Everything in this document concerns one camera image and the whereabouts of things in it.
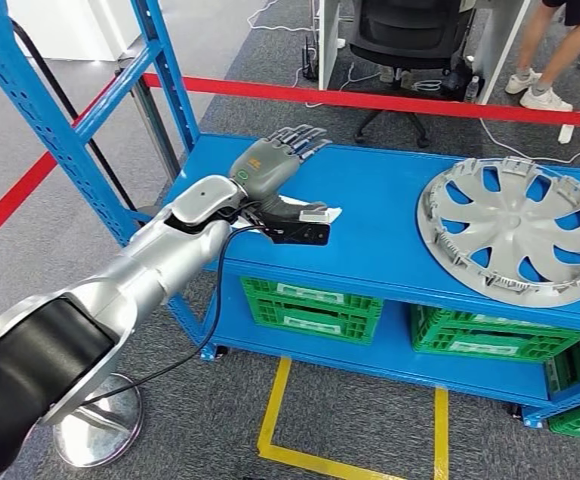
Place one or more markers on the white power strip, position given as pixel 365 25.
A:
pixel 566 134

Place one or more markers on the chrome stanchion post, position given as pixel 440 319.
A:
pixel 157 132
pixel 105 430

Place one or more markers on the grey wheel hubcap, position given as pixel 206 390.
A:
pixel 510 228

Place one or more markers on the thin black pole stand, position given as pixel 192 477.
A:
pixel 60 93

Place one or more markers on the white curved plastic part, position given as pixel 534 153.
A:
pixel 335 213

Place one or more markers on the black office chair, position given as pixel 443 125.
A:
pixel 410 33

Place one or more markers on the black router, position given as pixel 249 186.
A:
pixel 311 63

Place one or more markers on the person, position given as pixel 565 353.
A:
pixel 545 99

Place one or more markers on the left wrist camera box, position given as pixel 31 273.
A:
pixel 300 232

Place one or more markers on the clear water bottle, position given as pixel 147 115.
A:
pixel 473 89

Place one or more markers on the blue metal shelf rack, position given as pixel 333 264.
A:
pixel 380 199

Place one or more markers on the white platform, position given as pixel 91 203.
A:
pixel 70 26

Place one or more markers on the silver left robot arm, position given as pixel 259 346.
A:
pixel 160 258

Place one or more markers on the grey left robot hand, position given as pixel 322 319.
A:
pixel 265 169

